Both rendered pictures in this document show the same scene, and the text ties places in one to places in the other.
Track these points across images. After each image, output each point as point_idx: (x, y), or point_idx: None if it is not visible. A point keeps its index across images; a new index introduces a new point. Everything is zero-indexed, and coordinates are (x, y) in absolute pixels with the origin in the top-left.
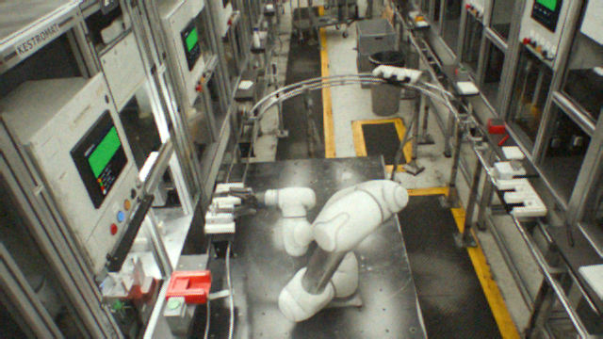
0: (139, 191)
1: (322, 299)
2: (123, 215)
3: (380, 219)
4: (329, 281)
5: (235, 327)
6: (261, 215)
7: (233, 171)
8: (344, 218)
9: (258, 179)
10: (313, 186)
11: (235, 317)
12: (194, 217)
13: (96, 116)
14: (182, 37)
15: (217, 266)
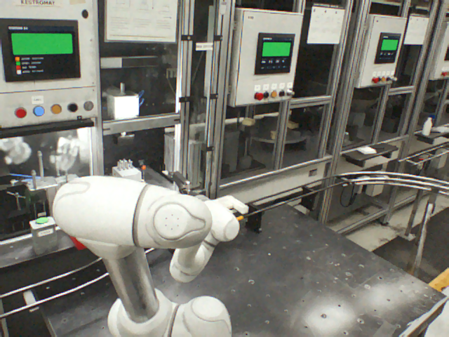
0: (87, 114)
1: (132, 331)
2: (47, 114)
3: (128, 232)
4: (130, 306)
5: (101, 303)
6: (247, 251)
7: (278, 208)
8: (80, 189)
9: (287, 227)
10: (325, 267)
11: (111, 298)
12: None
13: (58, 16)
14: (258, 37)
15: (161, 256)
